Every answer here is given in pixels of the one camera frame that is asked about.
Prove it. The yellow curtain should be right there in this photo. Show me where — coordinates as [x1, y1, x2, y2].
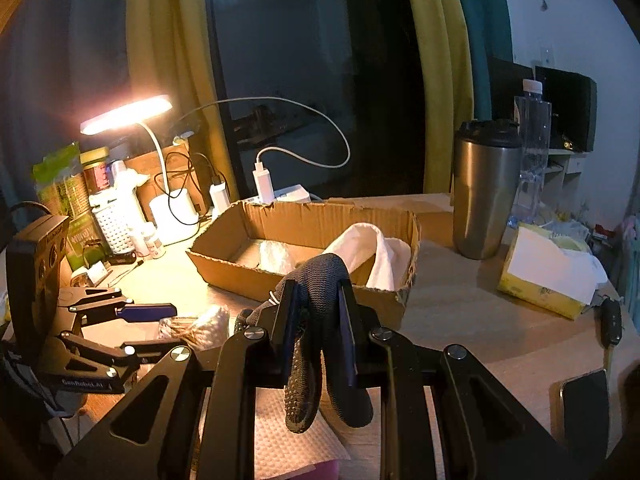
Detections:
[397, 0, 475, 196]
[125, 0, 238, 206]

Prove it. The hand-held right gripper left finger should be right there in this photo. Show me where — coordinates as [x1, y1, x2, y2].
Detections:
[52, 280, 302, 480]

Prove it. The white cloth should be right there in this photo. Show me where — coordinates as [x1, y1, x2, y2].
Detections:
[322, 223, 413, 291]

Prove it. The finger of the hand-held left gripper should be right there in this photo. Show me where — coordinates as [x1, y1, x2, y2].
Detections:
[60, 287, 179, 325]
[60, 332, 186, 376]

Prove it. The green packet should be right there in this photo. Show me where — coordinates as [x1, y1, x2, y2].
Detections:
[32, 142, 96, 271]

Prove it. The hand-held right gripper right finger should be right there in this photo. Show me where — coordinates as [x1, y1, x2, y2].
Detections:
[337, 280, 601, 480]

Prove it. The clear water bottle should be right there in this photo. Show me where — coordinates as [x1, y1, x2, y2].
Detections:
[507, 79, 552, 228]

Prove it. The black cable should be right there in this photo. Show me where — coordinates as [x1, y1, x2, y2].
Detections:
[165, 152, 222, 216]

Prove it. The teal curtain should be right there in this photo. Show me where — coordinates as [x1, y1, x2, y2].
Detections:
[447, 0, 513, 121]

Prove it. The black car key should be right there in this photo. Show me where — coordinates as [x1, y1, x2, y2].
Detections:
[597, 296, 623, 371]

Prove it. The large white charger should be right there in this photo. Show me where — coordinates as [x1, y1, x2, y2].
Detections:
[252, 162, 273, 205]

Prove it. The white desk lamp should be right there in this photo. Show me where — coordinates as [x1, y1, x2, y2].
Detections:
[80, 94, 200, 247]

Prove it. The yellow tissue pack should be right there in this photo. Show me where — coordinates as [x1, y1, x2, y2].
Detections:
[497, 222, 608, 320]

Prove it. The white power strip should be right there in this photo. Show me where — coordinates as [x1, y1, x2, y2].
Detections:
[245, 185, 312, 205]

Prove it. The white plastic basket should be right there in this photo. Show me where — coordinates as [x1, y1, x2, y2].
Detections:
[90, 185, 151, 255]

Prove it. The bag of cotton swabs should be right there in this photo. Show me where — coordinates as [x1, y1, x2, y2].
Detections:
[159, 304, 231, 352]

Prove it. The cardboard box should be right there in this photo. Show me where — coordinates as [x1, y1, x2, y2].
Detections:
[186, 199, 421, 331]

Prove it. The white plastic bag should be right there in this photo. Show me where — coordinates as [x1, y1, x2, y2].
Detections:
[258, 241, 297, 275]

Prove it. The small white charger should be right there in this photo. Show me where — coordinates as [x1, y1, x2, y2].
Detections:
[209, 182, 231, 213]

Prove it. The white paper towel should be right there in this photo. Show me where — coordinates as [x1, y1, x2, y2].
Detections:
[197, 385, 351, 480]

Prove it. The black knit glove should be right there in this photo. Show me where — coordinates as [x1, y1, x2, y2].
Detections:
[235, 254, 375, 433]

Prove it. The white desk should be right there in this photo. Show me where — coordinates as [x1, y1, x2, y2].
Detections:
[545, 147, 588, 196]

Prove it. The steel tumbler with black lid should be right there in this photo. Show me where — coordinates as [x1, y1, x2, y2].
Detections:
[452, 119, 523, 261]

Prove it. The small white bottle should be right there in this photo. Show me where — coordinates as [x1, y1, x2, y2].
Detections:
[142, 232, 166, 260]

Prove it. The dark glass window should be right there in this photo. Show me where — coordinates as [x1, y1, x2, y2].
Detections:
[205, 0, 426, 201]

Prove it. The white charging cable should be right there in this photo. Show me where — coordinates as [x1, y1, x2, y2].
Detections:
[172, 99, 351, 171]

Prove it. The black smartphone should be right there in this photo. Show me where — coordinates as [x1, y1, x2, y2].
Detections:
[559, 367, 611, 461]

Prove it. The brown carton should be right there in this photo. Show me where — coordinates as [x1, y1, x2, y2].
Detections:
[127, 142, 208, 221]

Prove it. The black monitor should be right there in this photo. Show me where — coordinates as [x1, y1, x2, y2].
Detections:
[535, 65, 597, 153]
[487, 56, 533, 123]

